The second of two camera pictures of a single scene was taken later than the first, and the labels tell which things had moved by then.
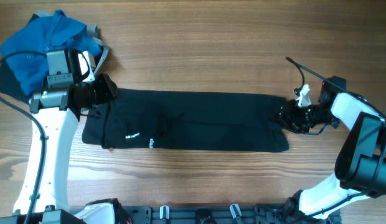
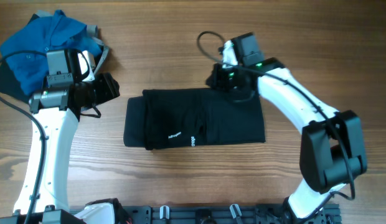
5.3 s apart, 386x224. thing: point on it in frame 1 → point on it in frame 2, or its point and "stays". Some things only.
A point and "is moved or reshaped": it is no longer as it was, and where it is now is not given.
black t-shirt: x=185 y=121 is moved or reshaped
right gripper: x=289 y=113 → x=213 y=79
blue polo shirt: x=51 y=32 stays
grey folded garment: x=92 y=31 stays
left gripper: x=108 y=88 stays
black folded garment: x=7 y=82 stays
